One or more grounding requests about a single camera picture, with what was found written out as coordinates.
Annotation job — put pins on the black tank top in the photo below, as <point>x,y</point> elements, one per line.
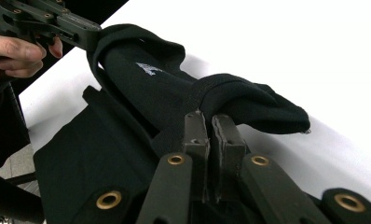
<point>137,93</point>

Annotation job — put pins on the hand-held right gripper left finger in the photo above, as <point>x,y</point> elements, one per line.
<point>197,133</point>

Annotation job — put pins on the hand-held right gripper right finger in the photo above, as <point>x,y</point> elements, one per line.
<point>227,140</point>

